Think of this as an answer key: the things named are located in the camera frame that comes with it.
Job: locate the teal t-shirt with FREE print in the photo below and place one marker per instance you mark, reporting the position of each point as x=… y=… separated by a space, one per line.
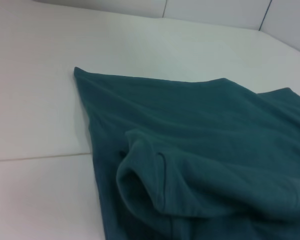
x=202 y=155

